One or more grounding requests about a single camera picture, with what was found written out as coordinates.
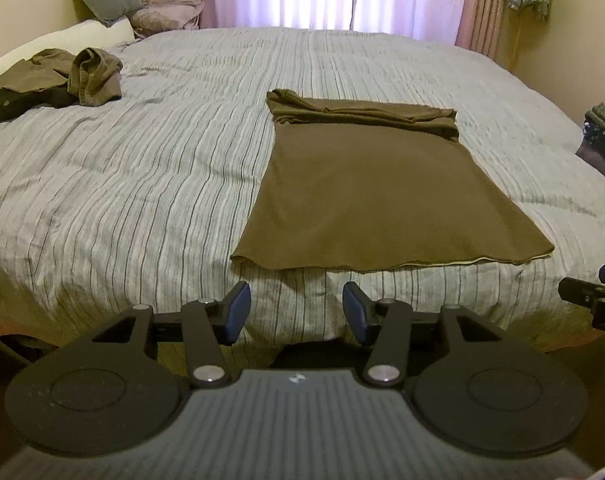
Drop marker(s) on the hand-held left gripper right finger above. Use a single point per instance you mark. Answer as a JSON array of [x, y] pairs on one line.
[[357, 315]]

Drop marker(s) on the brown sweater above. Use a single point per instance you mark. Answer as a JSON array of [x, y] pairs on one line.
[[372, 195]]

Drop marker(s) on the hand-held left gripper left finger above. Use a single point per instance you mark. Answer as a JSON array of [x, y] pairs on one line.
[[237, 312]]

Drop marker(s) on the dark cloth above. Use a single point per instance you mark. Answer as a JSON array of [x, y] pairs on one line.
[[12, 107]]

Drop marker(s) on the olive crumpled garment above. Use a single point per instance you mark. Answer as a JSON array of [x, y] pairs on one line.
[[92, 77]]

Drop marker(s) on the bed with striped cover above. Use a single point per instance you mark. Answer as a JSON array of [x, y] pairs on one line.
[[132, 185]]

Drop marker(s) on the mauve folded garment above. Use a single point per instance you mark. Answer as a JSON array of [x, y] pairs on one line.
[[590, 157]]

